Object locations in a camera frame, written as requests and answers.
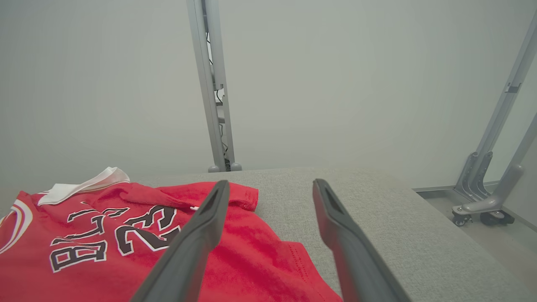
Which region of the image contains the grey partition post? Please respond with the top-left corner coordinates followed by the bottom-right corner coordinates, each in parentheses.
top-left (187, 0), bottom-right (227, 173)
top-left (203, 0), bottom-right (243, 172)

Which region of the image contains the grey slanted frame post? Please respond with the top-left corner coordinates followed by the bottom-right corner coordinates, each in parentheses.
top-left (451, 112), bottom-right (537, 216)
top-left (454, 12), bottom-right (537, 203)

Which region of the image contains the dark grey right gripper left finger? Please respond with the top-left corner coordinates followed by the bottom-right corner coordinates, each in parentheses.
top-left (130, 180), bottom-right (231, 302)

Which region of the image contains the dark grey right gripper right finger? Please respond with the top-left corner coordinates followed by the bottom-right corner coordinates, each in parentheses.
top-left (312, 178), bottom-right (412, 302)

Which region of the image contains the red Bulls basketball jersey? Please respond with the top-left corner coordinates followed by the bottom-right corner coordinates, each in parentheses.
top-left (0, 167), bottom-right (344, 302)

